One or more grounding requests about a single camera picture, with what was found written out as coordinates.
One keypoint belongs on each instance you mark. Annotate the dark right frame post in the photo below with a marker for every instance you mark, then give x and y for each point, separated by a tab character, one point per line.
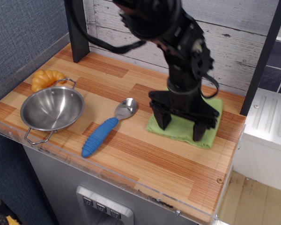
264	56

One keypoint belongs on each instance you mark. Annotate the clear acrylic table edge guard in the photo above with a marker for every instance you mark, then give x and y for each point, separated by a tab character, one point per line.
174	174

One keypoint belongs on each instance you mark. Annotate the orange plastic croissant toy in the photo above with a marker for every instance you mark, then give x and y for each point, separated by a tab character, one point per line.
44	78

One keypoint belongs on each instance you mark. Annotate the blue handled metal spoon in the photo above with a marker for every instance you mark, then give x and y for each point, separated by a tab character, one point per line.
124	110

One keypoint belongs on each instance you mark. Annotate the green cloth napkin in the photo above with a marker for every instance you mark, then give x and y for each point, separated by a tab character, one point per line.
182	129

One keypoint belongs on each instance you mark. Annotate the yellow toy on floor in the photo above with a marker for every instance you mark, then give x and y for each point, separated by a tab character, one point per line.
12	221

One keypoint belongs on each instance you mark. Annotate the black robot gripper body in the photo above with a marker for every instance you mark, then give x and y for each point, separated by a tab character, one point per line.
185	103

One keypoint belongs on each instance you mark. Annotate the dark frame post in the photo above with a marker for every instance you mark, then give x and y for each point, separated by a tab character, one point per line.
76	16
264	56

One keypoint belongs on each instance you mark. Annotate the stainless steel bowl with handles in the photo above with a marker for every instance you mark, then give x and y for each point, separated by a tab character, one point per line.
52	109

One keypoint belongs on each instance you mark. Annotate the silver dispenser button panel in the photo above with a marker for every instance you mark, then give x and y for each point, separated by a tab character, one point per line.
99	210

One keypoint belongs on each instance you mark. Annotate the white toy sink unit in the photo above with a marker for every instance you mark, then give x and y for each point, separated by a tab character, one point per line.
259	150

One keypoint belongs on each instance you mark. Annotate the grey toy fridge cabinet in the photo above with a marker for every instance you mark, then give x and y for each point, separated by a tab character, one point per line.
60	181

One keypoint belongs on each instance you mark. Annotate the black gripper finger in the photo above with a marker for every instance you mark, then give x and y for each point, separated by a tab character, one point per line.
162	119
199	130

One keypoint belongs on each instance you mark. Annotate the dark left frame post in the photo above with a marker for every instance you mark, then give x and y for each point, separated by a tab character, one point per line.
76	16

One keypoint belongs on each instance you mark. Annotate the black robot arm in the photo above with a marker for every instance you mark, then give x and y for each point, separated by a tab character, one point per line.
181	39

